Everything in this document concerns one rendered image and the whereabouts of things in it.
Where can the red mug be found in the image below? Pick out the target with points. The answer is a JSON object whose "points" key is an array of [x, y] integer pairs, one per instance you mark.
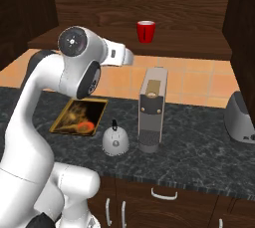
{"points": [[145, 33]]}

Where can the dark wood cabinet door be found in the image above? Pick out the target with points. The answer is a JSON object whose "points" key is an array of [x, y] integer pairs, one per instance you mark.
{"points": [[241, 29], [23, 9]]}

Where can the grey coffee machine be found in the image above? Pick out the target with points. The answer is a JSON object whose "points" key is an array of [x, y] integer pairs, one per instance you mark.
{"points": [[151, 112]]}

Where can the dark wood cupboard door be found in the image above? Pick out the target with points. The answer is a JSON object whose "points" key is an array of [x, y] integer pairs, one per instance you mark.
{"points": [[99, 205], [166, 217], [237, 213]]}

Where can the dark wood drawer front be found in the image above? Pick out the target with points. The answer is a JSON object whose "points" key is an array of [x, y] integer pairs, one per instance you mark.
{"points": [[192, 193]]}

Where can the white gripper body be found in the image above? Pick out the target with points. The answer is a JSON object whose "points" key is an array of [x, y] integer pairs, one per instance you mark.
{"points": [[128, 57]]}

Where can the dark wood wall cabinet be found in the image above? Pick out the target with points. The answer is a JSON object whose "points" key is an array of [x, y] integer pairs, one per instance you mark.
{"points": [[142, 3]]}

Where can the grey toaster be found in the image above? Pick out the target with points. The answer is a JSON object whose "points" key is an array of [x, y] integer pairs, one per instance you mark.
{"points": [[238, 119]]}

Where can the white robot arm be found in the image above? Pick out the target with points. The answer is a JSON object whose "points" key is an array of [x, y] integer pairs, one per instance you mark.
{"points": [[30, 145]]}

